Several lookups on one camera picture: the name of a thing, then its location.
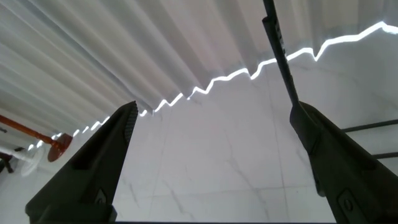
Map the black clothes rack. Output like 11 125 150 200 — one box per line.
262 0 398 159

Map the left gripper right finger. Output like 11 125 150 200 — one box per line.
289 100 398 223

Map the orange pole stand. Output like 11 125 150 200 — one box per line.
0 114 74 163

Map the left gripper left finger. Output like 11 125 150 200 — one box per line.
25 100 139 223

